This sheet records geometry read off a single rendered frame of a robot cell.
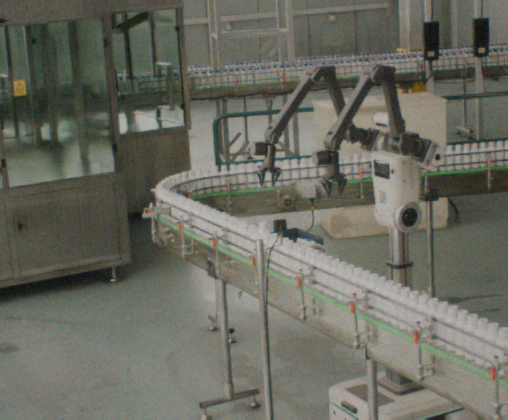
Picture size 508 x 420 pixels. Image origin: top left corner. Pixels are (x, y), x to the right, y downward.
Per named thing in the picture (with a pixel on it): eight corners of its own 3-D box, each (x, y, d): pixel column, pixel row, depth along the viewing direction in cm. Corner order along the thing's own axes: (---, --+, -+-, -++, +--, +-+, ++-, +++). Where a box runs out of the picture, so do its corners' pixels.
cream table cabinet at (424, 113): (428, 213, 1043) (425, 91, 1017) (449, 227, 983) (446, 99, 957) (317, 224, 1027) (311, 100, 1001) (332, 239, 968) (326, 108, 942)
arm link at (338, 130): (386, 71, 492) (373, 70, 502) (377, 64, 489) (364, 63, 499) (339, 151, 487) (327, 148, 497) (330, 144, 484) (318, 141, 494)
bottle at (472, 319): (484, 358, 393) (484, 315, 390) (472, 362, 390) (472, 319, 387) (473, 354, 398) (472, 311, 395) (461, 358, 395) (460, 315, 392)
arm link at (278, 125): (326, 73, 528) (315, 71, 538) (318, 66, 526) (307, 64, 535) (277, 145, 525) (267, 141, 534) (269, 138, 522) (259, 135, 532)
